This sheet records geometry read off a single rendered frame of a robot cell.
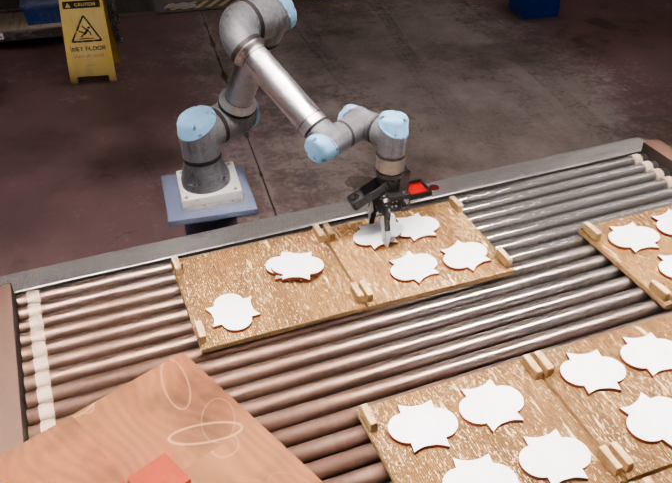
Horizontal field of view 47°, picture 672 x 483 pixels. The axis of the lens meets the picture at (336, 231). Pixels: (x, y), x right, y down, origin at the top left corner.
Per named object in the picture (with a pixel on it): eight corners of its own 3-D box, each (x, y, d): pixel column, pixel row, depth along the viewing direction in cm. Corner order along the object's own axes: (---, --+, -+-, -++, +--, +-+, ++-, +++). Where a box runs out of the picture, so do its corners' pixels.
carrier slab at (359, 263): (320, 233, 214) (320, 228, 213) (451, 204, 226) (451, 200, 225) (368, 311, 187) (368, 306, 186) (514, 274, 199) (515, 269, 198)
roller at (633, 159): (20, 305, 196) (15, 290, 193) (637, 162, 254) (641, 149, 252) (21, 317, 192) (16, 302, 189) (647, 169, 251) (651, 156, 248)
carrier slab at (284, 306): (171, 266, 202) (170, 261, 201) (317, 233, 214) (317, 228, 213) (201, 354, 175) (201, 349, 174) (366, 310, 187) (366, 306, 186)
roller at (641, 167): (20, 316, 192) (16, 302, 189) (647, 169, 251) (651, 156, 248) (22, 329, 189) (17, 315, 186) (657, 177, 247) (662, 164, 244)
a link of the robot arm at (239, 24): (204, 4, 188) (333, 150, 182) (237, -9, 195) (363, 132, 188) (193, 35, 198) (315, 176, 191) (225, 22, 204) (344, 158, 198)
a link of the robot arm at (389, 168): (383, 163, 191) (370, 148, 198) (382, 179, 194) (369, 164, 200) (410, 159, 194) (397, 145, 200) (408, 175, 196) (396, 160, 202)
